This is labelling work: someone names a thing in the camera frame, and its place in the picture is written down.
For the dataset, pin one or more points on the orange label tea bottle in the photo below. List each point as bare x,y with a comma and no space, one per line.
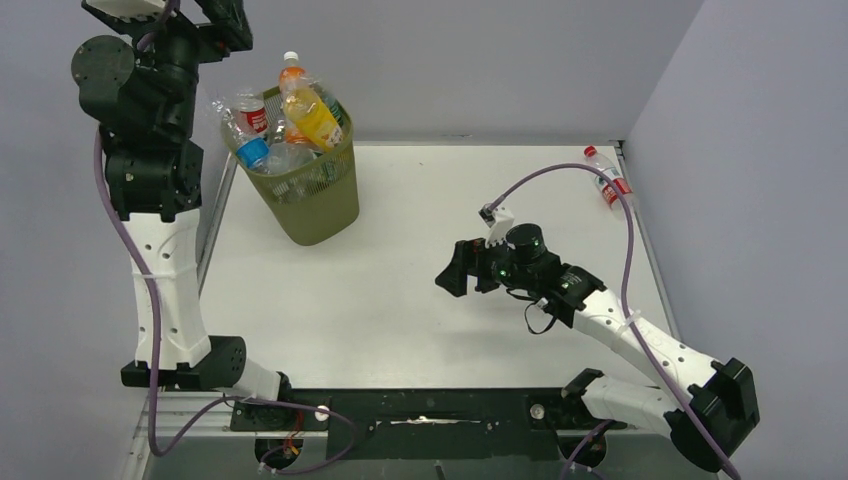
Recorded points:
293,79

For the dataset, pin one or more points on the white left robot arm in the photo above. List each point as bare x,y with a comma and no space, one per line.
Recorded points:
139,82

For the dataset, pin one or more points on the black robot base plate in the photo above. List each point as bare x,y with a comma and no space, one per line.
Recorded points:
429,424

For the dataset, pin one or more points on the large clear plastic bottle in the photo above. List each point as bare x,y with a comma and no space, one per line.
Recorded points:
288,148

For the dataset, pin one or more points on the green plastic mesh bin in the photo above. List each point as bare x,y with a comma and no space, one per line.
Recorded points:
316,201

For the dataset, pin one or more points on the red label bottle red cap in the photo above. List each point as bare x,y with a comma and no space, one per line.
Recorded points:
253,110

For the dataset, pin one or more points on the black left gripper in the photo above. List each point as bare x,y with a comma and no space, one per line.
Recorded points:
227,33

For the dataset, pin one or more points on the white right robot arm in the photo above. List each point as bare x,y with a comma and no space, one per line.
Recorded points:
705,407

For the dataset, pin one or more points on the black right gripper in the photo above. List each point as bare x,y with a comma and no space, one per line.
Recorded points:
454,278

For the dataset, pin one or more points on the blue label water bottle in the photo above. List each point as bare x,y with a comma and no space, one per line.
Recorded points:
249,147

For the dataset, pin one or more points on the yellow juice bottle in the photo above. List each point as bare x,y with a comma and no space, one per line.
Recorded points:
305,109

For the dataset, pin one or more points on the dark green label bottle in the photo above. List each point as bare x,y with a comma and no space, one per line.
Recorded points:
330,101

